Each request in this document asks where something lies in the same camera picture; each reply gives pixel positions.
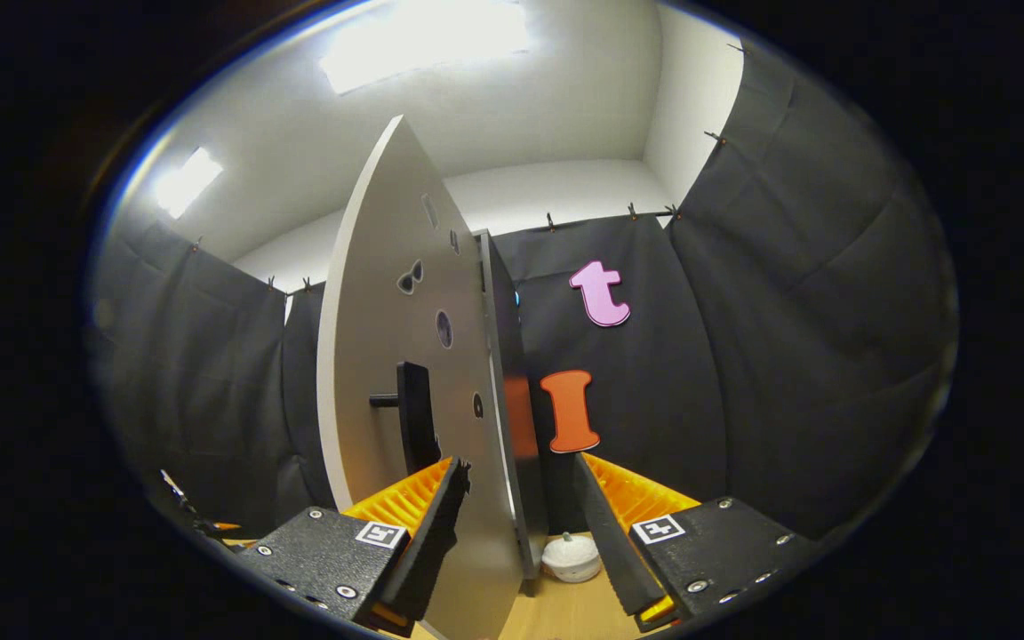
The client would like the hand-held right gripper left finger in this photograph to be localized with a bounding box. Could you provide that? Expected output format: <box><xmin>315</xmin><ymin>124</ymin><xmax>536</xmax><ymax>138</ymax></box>
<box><xmin>236</xmin><ymin>455</ymin><xmax>473</xmax><ymax>634</ymax></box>

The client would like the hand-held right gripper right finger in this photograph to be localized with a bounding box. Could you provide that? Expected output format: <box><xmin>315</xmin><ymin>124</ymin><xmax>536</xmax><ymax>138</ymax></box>
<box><xmin>572</xmin><ymin>451</ymin><xmax>820</xmax><ymax>634</ymax></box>

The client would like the black cabinet door handle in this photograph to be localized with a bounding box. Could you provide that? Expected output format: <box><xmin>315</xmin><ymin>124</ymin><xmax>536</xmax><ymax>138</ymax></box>
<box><xmin>368</xmin><ymin>360</ymin><xmax>444</xmax><ymax>476</ymax></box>

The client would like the cream cabinet door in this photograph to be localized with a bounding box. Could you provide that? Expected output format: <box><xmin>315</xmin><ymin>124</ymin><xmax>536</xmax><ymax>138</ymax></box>
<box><xmin>316</xmin><ymin>114</ymin><xmax>526</xmax><ymax>640</ymax></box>

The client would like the black backdrop cloth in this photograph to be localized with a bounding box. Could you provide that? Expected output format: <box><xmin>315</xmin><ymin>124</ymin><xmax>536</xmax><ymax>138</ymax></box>
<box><xmin>90</xmin><ymin>40</ymin><xmax>957</xmax><ymax>543</ymax></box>

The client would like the row of black cloth clips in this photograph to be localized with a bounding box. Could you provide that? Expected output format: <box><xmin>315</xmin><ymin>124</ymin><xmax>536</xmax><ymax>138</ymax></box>
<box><xmin>192</xmin><ymin>40</ymin><xmax>748</xmax><ymax>294</ymax></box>

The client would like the small ceiling light panel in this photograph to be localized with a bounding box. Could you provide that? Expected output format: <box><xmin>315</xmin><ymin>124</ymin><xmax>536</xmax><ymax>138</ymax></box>
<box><xmin>154</xmin><ymin>147</ymin><xmax>224</xmax><ymax>220</ymax></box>

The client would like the large ceiling light panel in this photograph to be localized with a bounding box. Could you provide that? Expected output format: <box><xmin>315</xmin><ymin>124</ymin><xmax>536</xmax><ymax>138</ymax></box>
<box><xmin>318</xmin><ymin>0</ymin><xmax>531</xmax><ymax>94</ymax></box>

